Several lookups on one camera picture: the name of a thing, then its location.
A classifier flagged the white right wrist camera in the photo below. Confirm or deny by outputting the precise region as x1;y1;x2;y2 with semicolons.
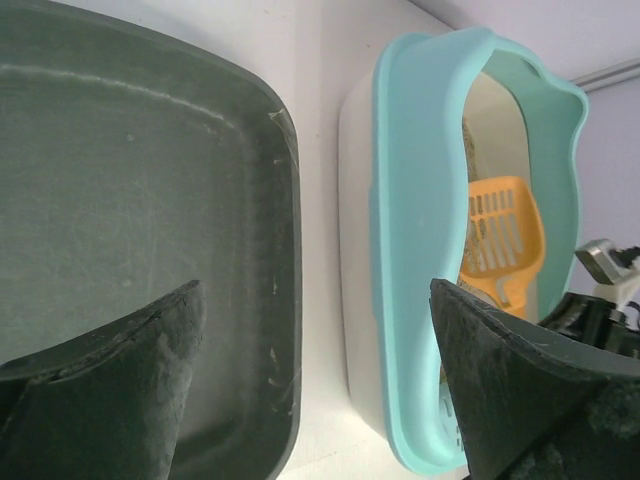
575;239;639;310

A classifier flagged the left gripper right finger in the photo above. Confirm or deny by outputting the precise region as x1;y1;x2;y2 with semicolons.
430;279;639;479

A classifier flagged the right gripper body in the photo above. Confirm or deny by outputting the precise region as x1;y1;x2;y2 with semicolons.
542;293;639;358

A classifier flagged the orange litter scoop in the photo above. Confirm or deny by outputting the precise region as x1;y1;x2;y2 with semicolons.
460;176;546;319

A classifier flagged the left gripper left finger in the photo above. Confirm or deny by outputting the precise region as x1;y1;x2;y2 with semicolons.
1;280;205;479

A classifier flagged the teal litter box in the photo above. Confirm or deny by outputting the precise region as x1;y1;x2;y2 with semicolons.
338;27;588;477

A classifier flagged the dark grey plastic tray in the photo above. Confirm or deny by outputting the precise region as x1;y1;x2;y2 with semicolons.
1;1;302;479

